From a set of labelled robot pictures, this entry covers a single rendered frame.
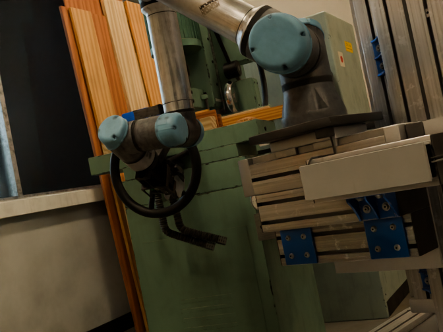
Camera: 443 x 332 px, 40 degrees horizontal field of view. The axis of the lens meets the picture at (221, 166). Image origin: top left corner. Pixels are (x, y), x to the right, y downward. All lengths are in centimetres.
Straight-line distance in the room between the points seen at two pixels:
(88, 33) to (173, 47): 229
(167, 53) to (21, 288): 194
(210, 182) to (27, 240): 155
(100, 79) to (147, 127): 236
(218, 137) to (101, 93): 187
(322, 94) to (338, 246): 34
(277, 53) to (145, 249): 98
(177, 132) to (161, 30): 29
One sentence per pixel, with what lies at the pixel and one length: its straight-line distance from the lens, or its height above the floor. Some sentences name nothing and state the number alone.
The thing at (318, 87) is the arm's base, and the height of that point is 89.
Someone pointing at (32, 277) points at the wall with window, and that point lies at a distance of 326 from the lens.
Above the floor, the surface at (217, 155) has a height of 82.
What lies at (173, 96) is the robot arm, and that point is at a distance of 149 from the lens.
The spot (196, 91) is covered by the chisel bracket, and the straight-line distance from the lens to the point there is 212.
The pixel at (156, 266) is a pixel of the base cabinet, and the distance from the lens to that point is 201.
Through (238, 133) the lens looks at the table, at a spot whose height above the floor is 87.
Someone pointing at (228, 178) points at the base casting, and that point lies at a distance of 188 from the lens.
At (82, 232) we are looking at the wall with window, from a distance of 355.
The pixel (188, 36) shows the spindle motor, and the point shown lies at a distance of 208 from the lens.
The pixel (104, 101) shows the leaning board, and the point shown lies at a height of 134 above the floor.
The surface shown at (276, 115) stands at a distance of 199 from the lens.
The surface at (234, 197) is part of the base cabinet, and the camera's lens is 188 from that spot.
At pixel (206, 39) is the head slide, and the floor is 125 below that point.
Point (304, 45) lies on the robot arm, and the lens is 124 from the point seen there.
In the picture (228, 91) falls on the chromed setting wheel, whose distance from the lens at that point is 213.
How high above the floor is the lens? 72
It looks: 2 degrees up
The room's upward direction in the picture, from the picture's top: 11 degrees counter-clockwise
